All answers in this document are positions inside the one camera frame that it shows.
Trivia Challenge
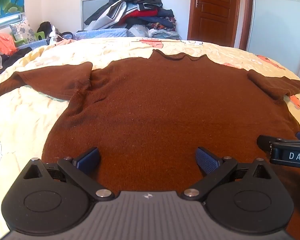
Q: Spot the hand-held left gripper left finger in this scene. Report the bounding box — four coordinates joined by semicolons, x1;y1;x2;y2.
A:
22;147;115;202

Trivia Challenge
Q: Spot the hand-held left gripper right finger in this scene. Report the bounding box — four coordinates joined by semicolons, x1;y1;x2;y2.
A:
181;147;274;202

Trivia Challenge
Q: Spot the brown knit sweater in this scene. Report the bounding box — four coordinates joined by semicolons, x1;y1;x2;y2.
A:
0;49;300;233

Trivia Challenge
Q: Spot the heap of dark clothes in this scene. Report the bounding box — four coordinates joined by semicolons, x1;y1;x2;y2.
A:
0;46;32;79

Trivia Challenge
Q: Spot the pile of clothes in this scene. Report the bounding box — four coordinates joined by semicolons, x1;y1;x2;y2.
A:
84;0;178;40

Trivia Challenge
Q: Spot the yellow printed bedspread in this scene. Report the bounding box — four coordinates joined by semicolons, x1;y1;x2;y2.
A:
0;36;300;240

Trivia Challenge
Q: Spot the white sliding wardrobe door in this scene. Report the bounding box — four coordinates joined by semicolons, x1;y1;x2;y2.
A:
246;0;300;80

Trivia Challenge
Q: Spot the white crumpled bag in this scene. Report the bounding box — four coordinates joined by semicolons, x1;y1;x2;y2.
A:
46;26;63;46

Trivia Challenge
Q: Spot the green plastic stool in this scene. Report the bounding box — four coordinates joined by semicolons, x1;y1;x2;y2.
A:
14;31;46;46

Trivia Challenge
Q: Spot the brown wooden door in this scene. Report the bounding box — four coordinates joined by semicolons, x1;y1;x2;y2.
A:
187;0;241;48

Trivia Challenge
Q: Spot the black cloth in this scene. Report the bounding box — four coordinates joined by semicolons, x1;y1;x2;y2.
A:
37;21;53;34

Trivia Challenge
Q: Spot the floral pillow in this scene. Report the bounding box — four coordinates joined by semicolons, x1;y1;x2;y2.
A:
9;17;38;47

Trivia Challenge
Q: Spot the orange cloth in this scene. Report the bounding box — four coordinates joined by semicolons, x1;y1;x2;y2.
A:
0;33;17;55

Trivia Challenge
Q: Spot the grey framed panel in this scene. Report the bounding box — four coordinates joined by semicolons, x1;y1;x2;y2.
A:
80;0;113;31

